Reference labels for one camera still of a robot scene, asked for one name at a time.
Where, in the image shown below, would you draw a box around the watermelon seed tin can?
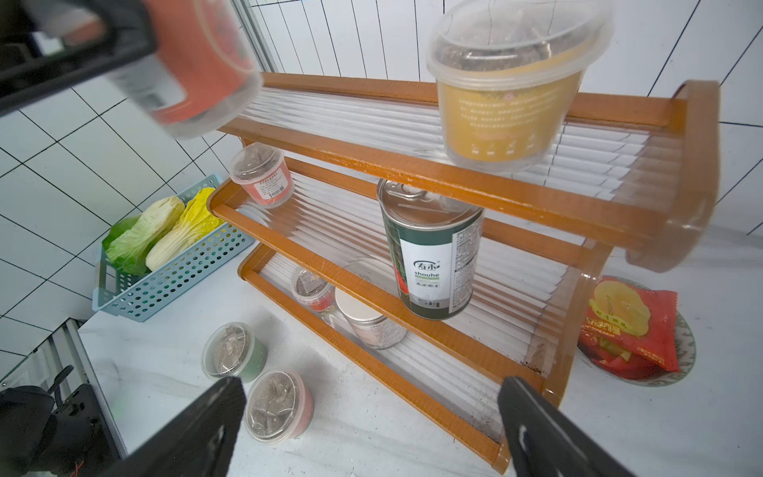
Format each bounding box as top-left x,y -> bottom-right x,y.
377,179 -> 485,320

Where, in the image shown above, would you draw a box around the orange-red label seed jar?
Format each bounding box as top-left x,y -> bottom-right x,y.
244,369 -> 314,445

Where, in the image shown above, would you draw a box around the red label seed jar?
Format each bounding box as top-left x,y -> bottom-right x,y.
108,0 -> 263,139

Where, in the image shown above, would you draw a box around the wooden three-tier shelf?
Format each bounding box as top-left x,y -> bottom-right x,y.
209,74 -> 720,472

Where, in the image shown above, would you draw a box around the yellow-green napa cabbage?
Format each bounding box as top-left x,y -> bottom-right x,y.
146,188 -> 224,271

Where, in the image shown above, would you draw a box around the white lidded glass jar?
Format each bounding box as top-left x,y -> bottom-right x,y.
335,258 -> 409,350

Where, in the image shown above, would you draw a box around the red snack packets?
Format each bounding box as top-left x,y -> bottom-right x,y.
577,275 -> 682,381

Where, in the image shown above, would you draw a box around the blue plastic basket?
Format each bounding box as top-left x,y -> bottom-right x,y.
91,174 -> 256,324

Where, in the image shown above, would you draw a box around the small red jar middle shelf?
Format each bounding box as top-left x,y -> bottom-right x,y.
230,142 -> 294,209

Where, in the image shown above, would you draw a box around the small red jar shelf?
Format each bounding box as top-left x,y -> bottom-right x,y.
230,142 -> 294,209
290,268 -> 336,314

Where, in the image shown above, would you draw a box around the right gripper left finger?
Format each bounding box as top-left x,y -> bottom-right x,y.
103,377 -> 246,476

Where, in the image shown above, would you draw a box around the green label seed jar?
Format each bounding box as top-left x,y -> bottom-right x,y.
201,322 -> 267,383

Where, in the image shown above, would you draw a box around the yellow label seed jar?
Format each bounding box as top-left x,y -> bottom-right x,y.
426,1 -> 613,175

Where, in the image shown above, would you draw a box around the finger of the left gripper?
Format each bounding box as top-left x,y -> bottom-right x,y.
1,1 -> 157,115

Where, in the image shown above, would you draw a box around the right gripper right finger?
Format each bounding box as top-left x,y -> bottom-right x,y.
498,377 -> 632,477

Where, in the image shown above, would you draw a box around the small red jar bottom shelf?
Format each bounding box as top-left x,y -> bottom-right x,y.
290,268 -> 336,314

